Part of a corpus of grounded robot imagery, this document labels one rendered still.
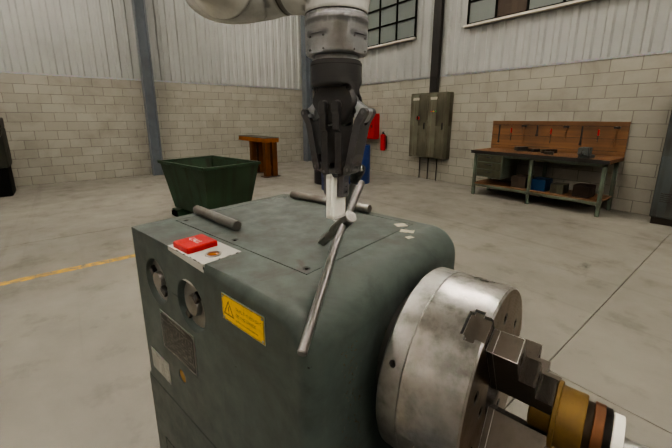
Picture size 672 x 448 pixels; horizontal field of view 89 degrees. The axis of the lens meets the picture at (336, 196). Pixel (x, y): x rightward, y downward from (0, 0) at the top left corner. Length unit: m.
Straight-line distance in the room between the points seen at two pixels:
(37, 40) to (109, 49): 1.32
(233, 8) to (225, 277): 0.39
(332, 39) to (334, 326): 0.38
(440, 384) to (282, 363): 0.21
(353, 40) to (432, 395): 0.48
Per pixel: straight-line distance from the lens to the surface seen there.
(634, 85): 7.20
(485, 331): 0.54
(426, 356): 0.54
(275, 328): 0.51
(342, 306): 0.51
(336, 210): 0.54
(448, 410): 0.54
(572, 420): 0.63
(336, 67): 0.50
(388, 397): 0.58
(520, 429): 0.66
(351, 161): 0.50
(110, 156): 10.32
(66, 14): 10.55
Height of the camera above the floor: 1.50
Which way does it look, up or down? 13 degrees down
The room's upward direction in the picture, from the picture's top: straight up
